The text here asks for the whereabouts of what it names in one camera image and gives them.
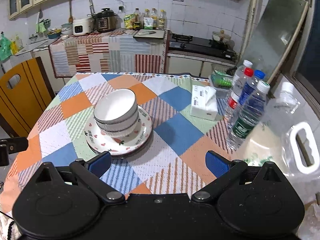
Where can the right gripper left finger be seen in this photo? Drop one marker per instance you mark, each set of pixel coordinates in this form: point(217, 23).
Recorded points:
point(65, 201)

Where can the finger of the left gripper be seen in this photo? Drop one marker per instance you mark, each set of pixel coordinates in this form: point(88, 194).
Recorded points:
point(11, 146)

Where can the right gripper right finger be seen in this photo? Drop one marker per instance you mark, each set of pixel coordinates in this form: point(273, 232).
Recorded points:
point(250, 201)

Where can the pink rabbit carrot plate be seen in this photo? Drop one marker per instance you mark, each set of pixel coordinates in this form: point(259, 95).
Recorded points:
point(144, 122)

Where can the white ribbed bowl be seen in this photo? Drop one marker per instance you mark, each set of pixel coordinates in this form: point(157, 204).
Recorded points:
point(121, 133)
point(121, 125)
point(116, 106)

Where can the orange wooden chair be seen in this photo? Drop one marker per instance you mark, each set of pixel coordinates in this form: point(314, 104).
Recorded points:
point(25, 94)

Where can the large plastic jug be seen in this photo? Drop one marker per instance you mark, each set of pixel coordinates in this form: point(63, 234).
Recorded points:
point(283, 139)

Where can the green label water bottle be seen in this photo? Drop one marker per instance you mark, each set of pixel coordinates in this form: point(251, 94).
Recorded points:
point(247, 116)

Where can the white tissue pack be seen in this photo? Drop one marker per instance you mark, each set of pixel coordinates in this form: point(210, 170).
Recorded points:
point(203, 102)

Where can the blue label water bottle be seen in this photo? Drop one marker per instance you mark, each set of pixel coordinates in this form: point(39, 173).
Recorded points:
point(250, 86)

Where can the green basket container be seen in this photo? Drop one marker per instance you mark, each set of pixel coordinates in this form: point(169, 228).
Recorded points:
point(221, 79)

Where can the clear white cap bottle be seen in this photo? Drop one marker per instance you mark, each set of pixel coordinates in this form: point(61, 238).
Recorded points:
point(240, 72)

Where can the red label water bottle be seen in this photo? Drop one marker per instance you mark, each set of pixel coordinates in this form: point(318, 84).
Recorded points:
point(235, 93)

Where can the patchwork counter cloth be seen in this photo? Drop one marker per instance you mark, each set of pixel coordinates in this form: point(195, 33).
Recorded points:
point(116, 51)

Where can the pot on stove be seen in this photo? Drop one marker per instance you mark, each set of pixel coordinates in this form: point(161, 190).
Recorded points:
point(221, 36)

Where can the black gas stove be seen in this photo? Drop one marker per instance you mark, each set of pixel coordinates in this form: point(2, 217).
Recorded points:
point(203, 46)

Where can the cutting board on counter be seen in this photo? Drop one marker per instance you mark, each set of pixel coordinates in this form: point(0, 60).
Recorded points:
point(148, 33)

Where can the green label condiment bottle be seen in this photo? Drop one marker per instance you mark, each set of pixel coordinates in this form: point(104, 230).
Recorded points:
point(147, 20)

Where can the leaning glass panel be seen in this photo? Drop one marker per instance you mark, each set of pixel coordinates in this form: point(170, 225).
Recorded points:
point(275, 35)

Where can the clear condiment bottle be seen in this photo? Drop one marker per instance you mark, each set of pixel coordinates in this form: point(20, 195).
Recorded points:
point(162, 20)

